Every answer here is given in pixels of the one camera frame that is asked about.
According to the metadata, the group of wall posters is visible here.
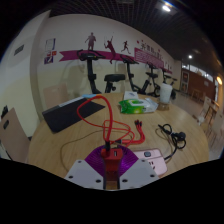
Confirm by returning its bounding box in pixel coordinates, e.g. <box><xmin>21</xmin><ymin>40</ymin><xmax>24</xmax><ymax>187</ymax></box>
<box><xmin>43</xmin><ymin>38</ymin><xmax>58</xmax><ymax>65</ymax></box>

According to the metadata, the black rectangular mouse pad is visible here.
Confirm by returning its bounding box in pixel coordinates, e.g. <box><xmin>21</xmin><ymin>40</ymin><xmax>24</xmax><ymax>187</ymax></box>
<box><xmin>41</xmin><ymin>97</ymin><xmax>106</xmax><ymax>134</ymax></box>

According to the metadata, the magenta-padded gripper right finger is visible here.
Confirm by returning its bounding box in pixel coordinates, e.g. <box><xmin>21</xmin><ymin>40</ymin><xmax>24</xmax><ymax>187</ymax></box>
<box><xmin>118</xmin><ymin>146</ymin><xmax>160</xmax><ymax>191</ymax></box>

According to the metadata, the group of wooden tables and chairs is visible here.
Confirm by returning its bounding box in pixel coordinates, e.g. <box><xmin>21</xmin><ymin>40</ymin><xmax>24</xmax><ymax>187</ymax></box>
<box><xmin>193</xmin><ymin>95</ymin><xmax>224</xmax><ymax>149</ymax></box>

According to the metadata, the thin brown cable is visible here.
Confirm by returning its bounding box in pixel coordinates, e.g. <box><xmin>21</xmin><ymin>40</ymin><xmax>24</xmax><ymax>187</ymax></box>
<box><xmin>59</xmin><ymin>137</ymin><xmax>105</xmax><ymax>168</ymax></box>

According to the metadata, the row of black exercise bikes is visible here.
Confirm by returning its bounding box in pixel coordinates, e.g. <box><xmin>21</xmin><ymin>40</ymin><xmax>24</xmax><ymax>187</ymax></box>
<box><xmin>76</xmin><ymin>49</ymin><xmax>180</xmax><ymax>100</ymax></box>

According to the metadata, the grey wall vent plate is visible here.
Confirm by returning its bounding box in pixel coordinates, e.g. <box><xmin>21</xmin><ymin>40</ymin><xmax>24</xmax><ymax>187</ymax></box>
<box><xmin>13</xmin><ymin>44</ymin><xmax>25</xmax><ymax>56</ymax></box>

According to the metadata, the red multi-head charging cable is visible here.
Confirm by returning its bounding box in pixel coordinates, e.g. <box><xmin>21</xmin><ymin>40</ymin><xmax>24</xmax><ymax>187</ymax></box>
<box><xmin>76</xmin><ymin>94</ymin><xmax>147</xmax><ymax>151</ymax></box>

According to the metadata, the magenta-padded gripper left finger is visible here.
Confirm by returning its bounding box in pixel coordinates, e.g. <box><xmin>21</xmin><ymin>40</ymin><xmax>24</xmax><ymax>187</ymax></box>
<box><xmin>64</xmin><ymin>145</ymin><xmax>108</xmax><ymax>191</ymax></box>

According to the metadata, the light wooden chair with handle hole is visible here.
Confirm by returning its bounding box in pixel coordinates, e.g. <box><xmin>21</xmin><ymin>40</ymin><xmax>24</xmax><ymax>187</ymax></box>
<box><xmin>0</xmin><ymin>107</ymin><xmax>32</xmax><ymax>163</ymax></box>

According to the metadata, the group of black chairs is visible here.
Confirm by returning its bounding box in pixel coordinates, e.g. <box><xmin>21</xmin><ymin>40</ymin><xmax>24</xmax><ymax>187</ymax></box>
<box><xmin>0</xmin><ymin>105</ymin><xmax>10</xmax><ymax>120</ymax></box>

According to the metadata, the white and blue pen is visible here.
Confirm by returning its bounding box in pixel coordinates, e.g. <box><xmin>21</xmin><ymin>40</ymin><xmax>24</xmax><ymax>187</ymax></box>
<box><xmin>58</xmin><ymin>93</ymin><xmax>102</xmax><ymax>109</ymax></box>

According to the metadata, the white cup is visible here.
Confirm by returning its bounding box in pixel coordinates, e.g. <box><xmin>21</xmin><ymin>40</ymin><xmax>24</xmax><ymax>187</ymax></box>
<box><xmin>159</xmin><ymin>83</ymin><xmax>174</xmax><ymax>104</ymax></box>

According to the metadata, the group of ceiling lights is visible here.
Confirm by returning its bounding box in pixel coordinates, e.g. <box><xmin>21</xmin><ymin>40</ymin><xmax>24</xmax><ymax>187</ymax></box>
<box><xmin>161</xmin><ymin>2</ymin><xmax>224</xmax><ymax>86</ymax></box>

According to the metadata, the small white paper packet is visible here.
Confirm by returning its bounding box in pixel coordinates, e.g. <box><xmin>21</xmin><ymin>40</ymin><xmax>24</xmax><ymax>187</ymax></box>
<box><xmin>122</xmin><ymin>90</ymin><xmax>140</xmax><ymax>101</ymax></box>

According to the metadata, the black power cable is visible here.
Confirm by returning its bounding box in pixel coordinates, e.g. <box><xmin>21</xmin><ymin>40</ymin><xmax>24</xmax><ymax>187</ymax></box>
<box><xmin>157</xmin><ymin>123</ymin><xmax>187</xmax><ymax>165</ymax></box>

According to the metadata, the round wooden coaster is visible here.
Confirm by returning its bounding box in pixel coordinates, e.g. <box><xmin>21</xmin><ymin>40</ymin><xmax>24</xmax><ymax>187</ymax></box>
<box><xmin>156</xmin><ymin>101</ymin><xmax>172</xmax><ymax>111</ymax></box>

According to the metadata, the green and white wipes pack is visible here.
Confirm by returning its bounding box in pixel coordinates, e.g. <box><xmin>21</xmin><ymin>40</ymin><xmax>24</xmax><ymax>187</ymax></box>
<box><xmin>118</xmin><ymin>97</ymin><xmax>159</xmax><ymax>115</ymax></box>

